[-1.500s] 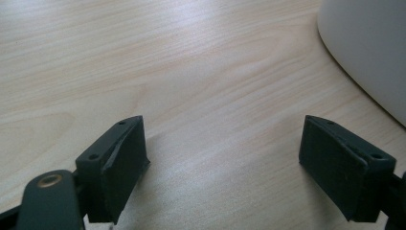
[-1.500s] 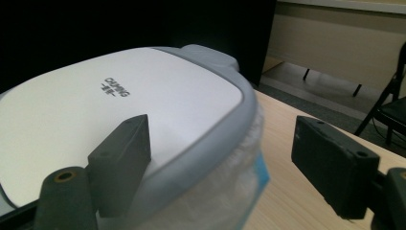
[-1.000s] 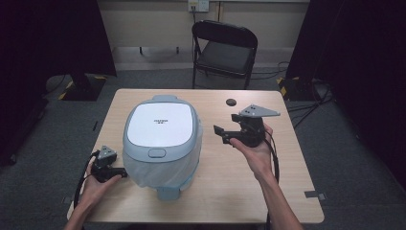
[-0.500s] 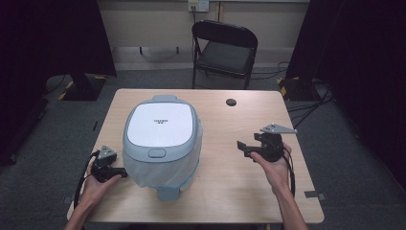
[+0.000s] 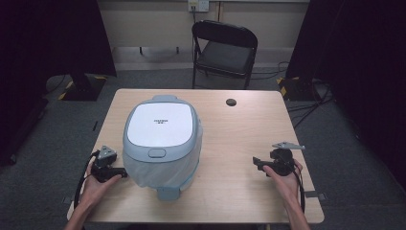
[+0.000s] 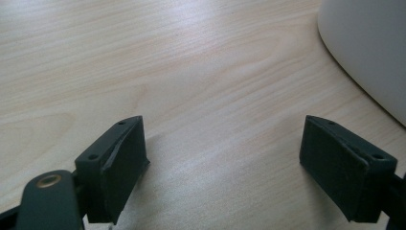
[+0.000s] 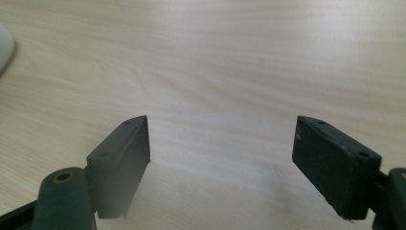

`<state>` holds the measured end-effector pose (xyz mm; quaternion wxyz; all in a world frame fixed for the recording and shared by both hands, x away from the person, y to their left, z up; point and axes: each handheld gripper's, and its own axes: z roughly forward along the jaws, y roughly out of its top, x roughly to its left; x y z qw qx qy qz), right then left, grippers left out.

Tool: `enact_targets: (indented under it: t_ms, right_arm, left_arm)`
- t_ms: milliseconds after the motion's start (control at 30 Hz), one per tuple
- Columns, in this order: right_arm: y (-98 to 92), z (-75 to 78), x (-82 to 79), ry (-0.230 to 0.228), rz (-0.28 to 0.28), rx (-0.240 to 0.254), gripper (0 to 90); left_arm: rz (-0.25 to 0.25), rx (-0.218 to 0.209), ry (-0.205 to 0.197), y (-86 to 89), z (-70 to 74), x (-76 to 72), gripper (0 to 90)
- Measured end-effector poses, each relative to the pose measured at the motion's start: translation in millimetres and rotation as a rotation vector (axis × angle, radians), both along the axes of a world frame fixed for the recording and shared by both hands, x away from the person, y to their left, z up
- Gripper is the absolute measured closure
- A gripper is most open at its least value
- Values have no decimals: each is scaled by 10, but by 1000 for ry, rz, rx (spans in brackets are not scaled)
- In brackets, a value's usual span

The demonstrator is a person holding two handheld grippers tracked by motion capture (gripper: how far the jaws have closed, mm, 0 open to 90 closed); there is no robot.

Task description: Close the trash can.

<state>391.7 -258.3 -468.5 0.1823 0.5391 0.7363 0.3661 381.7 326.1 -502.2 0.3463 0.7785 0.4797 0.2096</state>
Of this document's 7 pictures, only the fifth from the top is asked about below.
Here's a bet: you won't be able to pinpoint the black stand base striped tape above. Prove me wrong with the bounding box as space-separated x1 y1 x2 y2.
57 74 108 103
276 76 316 102

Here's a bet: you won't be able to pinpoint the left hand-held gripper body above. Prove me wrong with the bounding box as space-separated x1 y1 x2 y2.
90 145 118 184

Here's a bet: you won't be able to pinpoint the black curtain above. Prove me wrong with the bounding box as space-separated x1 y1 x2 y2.
284 0 406 191

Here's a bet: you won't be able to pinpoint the person's right hand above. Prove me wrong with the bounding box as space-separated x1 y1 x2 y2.
262 158 304 201

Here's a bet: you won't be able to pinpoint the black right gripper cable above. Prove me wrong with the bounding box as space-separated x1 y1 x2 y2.
292 168 306 215

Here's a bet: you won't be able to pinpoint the black folding chair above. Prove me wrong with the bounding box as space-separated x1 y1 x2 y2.
191 19 259 91

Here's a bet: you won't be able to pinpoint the grey table bracket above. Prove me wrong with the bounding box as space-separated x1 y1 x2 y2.
304 190 328 202

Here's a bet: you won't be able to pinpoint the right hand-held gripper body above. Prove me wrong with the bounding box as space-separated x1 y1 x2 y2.
267 141 306 177

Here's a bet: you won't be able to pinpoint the black floor cables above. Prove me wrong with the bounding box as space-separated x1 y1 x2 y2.
252 60 335 129

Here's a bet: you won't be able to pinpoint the person's left hand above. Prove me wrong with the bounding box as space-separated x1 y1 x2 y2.
79 158 124 209

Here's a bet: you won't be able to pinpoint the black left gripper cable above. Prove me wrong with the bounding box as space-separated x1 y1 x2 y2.
74 149 102 210

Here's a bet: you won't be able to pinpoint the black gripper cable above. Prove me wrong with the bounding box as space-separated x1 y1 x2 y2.
74 149 102 210
292 168 306 215

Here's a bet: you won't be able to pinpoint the white wall outlet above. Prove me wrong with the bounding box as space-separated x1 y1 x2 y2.
188 0 211 13

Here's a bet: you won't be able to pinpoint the light blue rice cooker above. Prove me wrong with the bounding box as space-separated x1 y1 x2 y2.
122 94 204 202

